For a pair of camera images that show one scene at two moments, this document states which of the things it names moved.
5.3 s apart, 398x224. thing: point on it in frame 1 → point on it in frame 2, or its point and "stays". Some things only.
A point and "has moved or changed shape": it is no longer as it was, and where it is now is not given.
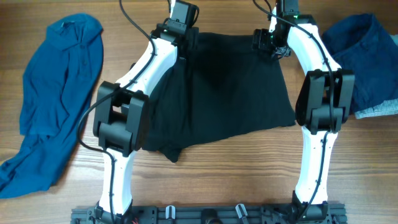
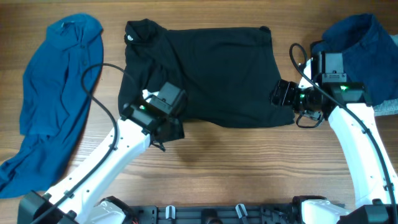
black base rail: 211,214 stays
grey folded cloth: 388,107 stays
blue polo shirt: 58,80 stays
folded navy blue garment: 360,45 stays
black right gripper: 260,40 → 277,93
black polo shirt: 222,83 has moved or changed shape
